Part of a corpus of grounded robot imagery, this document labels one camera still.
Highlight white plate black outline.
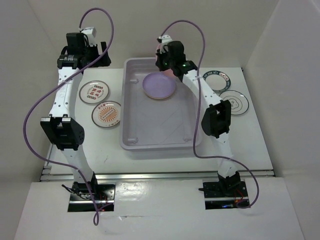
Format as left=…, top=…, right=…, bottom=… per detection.
left=219, top=90, right=250, bottom=116

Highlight white plate red characters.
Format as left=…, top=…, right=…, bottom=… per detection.
left=79, top=80, right=110, bottom=104

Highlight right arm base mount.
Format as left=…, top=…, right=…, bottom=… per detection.
left=198, top=179, right=250, bottom=210

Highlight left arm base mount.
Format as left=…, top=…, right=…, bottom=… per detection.
left=61, top=182, right=116, bottom=213

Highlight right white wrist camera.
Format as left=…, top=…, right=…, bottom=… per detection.
left=156, top=34, right=172, bottom=54

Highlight pink plastic plate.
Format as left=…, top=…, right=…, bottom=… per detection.
left=155, top=43, right=176, bottom=78

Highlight lavender plastic plate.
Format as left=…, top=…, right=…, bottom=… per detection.
left=142, top=72, right=176, bottom=98

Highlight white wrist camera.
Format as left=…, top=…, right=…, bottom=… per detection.
left=156, top=34, right=172, bottom=54
left=79, top=27, right=97, bottom=47

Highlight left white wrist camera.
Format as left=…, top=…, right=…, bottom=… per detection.
left=79, top=27, right=97, bottom=47

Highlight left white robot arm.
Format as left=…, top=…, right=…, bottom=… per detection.
left=40, top=27, right=111, bottom=200

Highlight lavender plastic bin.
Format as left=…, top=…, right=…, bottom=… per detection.
left=119, top=57, right=198, bottom=151

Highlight teal rimmed white plate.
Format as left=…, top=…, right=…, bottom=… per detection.
left=202, top=70, right=231, bottom=95

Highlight orange sunburst pattern plate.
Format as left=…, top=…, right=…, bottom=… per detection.
left=91, top=101, right=121, bottom=128

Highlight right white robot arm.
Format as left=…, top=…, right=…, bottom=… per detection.
left=155, top=36, right=241, bottom=197

